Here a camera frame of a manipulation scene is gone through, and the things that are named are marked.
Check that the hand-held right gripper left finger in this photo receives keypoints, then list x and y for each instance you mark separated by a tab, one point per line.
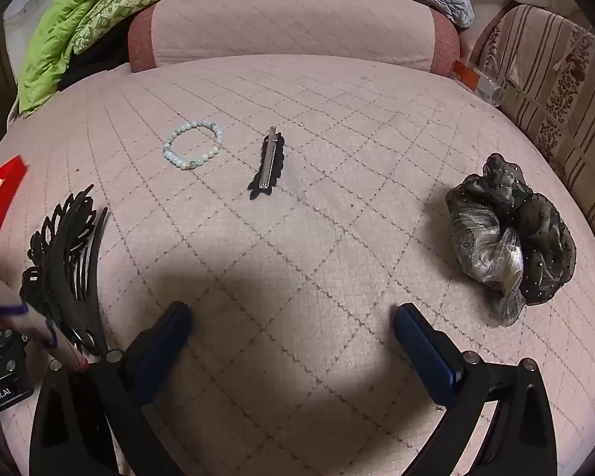
163	344

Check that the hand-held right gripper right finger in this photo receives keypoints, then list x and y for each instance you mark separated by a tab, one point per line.
421	357

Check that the black filigree hair claw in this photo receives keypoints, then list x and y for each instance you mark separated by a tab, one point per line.
62	258

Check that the pink quilted bed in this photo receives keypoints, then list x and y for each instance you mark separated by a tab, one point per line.
327	258

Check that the dark sheer scrunchie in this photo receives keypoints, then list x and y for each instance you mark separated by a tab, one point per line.
535	238

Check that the black metal hair clip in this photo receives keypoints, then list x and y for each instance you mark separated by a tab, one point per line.
267	163

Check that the orange label plastic bottle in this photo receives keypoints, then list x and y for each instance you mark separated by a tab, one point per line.
471	78

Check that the striped floral cushion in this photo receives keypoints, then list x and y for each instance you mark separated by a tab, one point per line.
565	89

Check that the green quilt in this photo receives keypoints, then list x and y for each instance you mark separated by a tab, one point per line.
74	15

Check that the pink bolster pillow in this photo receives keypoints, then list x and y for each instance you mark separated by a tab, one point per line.
287	25

